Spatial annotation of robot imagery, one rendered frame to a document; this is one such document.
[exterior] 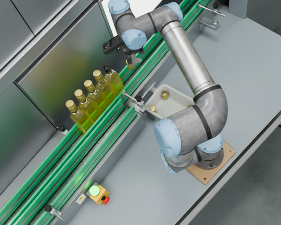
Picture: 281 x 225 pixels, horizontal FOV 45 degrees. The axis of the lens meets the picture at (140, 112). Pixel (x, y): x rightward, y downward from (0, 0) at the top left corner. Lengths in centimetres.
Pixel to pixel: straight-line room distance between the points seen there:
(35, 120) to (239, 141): 95
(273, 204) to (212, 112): 146
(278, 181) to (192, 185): 95
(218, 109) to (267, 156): 150
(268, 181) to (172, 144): 150
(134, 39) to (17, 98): 56
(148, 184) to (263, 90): 75
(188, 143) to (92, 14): 74
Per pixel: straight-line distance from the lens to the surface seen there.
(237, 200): 237
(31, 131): 160
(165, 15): 118
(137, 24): 117
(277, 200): 240
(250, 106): 177
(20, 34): 131
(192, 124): 99
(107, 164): 162
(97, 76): 145
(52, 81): 148
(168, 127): 99
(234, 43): 199
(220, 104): 103
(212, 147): 140
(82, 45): 151
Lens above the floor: 229
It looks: 60 degrees down
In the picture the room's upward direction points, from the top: 21 degrees counter-clockwise
